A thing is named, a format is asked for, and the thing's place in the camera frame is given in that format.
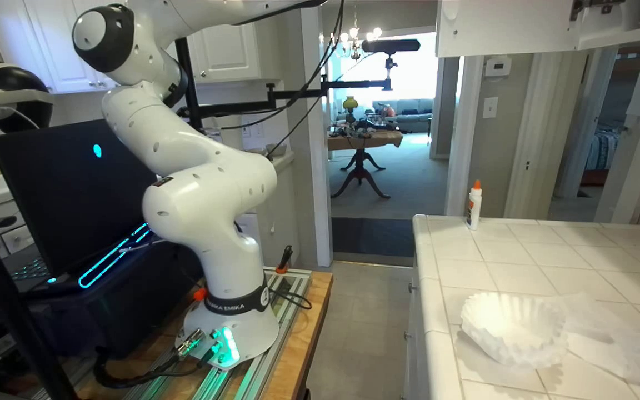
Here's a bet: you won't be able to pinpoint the white interior door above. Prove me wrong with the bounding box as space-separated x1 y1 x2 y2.
504 54 590 220

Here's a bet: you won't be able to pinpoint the white open cabinet body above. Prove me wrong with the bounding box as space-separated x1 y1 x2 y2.
575 0 640 54

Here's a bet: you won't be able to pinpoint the red black clamp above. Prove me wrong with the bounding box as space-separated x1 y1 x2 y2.
274 242 297 277

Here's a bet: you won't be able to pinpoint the flower vase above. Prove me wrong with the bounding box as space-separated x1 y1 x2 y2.
339 96 363 136

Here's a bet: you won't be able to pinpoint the grey sofa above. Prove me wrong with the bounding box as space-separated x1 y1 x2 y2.
371 98 435 136

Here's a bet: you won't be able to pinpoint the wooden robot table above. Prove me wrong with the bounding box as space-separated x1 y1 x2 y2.
74 266 336 400

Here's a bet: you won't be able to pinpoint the white bottle orange cap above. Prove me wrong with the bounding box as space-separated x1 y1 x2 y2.
466 177 486 228

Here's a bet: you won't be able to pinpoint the lit chandelier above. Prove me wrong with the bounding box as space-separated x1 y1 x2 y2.
334 24 387 59

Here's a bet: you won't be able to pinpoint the black equipment box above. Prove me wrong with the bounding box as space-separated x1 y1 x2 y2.
31 242 206 359

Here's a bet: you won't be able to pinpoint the white thermostat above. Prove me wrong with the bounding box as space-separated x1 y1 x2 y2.
483 54 515 79

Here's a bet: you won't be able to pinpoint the white coffee filter stack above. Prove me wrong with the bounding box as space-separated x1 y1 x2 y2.
457 289 571 372

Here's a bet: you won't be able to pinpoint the white black headset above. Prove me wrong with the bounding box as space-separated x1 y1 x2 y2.
0 63 56 136

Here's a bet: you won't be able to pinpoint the clear plastic bag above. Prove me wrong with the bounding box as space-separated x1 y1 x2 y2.
555 295 640 392

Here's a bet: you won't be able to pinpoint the black tripod leg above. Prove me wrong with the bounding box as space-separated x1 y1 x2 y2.
0 197 80 400

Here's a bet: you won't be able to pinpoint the dark wooden pedestal table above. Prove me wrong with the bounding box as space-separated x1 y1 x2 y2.
327 129 404 203

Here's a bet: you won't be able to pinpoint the black camera boom stand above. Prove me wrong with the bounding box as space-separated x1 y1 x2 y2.
173 35 404 136

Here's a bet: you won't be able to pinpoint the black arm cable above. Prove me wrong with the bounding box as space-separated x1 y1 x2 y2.
216 0 348 162

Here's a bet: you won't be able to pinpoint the black stereo camera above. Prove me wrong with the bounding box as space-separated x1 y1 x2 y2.
359 38 423 55

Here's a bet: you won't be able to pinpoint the white wall cabinets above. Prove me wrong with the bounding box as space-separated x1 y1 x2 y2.
0 0 283 96

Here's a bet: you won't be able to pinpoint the metal base plate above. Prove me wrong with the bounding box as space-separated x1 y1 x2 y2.
140 268 315 400

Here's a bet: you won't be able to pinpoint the white light switch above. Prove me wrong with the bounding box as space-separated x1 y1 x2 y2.
480 96 500 123

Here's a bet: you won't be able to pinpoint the black base cable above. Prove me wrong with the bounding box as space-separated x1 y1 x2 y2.
93 335 216 392

